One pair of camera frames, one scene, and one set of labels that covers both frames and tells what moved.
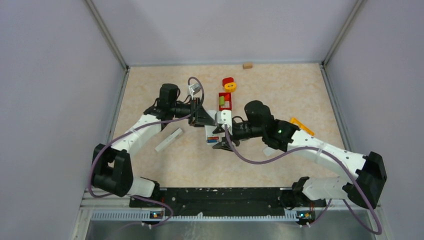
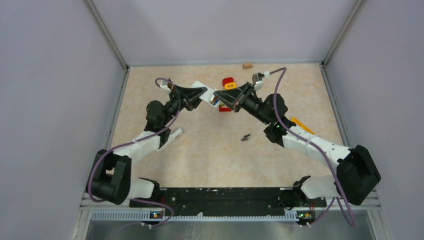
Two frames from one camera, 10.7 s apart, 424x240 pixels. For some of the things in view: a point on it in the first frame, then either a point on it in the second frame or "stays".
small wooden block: x=247 y=65 stays
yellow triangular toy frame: x=301 y=126 stays
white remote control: x=209 y=129 → x=207 y=95
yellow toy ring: x=230 y=87 stays
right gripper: x=223 y=145 → x=234 y=96
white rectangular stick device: x=171 y=137 stays
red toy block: x=227 y=80 stays
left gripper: x=203 y=118 → x=190 y=96
